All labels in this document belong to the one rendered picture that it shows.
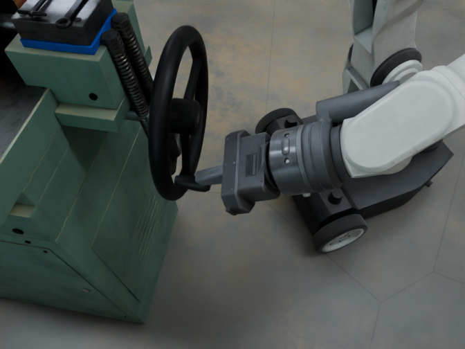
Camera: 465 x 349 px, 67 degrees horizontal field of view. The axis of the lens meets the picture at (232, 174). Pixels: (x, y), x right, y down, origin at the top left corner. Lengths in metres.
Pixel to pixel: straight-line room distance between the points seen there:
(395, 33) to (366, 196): 0.60
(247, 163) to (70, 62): 0.27
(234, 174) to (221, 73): 1.49
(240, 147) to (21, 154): 0.29
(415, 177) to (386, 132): 1.08
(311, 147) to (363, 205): 0.92
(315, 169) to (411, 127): 0.11
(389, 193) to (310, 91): 0.74
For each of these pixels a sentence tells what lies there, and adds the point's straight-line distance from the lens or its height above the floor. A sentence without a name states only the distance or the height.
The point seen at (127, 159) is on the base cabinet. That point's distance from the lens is 0.86.
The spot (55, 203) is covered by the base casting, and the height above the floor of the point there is 0.76.
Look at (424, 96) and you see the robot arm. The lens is 0.39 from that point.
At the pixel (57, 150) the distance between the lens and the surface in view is 0.61.
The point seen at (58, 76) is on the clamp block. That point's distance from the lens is 0.56.
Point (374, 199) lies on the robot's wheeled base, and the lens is 1.34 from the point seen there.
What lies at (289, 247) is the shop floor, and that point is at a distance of 1.37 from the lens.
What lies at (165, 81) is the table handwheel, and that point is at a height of 0.94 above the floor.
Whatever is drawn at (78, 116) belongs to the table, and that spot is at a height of 0.87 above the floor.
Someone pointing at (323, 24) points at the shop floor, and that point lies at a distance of 2.35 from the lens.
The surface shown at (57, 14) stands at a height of 1.00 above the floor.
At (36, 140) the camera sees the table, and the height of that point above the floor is 0.87.
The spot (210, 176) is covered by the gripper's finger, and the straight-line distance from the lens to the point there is 0.51.
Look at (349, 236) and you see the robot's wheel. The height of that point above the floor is 0.06.
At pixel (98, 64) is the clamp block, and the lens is 0.51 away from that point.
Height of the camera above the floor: 1.25
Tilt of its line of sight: 57 degrees down
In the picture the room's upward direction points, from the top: straight up
